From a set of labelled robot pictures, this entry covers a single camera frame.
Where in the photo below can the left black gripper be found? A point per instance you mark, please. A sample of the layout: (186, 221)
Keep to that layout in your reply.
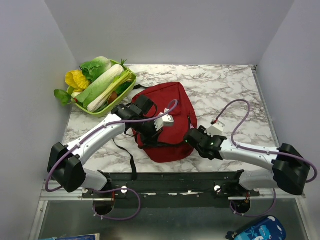
(152, 139)

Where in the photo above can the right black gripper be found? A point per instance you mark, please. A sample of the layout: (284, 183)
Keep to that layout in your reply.
(201, 129)

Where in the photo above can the red backpack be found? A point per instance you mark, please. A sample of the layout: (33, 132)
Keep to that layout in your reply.
(152, 101)

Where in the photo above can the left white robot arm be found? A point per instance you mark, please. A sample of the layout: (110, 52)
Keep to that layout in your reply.
(66, 162)

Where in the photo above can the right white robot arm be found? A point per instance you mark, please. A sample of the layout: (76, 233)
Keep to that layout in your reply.
(279, 167)

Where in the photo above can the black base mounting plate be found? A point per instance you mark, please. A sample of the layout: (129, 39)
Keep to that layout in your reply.
(173, 190)

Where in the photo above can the green plastic basket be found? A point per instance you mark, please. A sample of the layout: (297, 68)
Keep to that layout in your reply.
(122, 92)

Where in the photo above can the brown mushroom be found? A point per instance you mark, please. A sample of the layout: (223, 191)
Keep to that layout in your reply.
(112, 97)

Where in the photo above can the celery stalk bunch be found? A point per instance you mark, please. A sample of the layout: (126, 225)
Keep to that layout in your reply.
(119, 80)

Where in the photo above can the napa cabbage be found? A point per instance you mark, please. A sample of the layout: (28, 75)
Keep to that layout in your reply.
(98, 86)

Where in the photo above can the green lettuce head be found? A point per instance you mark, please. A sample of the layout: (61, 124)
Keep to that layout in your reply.
(95, 68)

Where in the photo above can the dark green spinach leaf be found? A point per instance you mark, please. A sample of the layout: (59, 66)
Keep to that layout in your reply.
(64, 97)

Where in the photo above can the yellow leaf vegetable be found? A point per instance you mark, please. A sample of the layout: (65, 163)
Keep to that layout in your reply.
(77, 80)

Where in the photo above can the blue pencil case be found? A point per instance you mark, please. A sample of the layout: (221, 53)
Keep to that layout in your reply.
(264, 228)

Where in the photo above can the blue book corner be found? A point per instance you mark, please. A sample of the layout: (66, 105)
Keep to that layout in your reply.
(95, 236)

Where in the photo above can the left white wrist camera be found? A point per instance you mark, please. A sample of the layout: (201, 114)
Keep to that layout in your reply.
(164, 121)

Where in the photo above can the aluminium rail frame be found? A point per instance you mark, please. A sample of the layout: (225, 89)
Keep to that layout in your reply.
(179, 216)

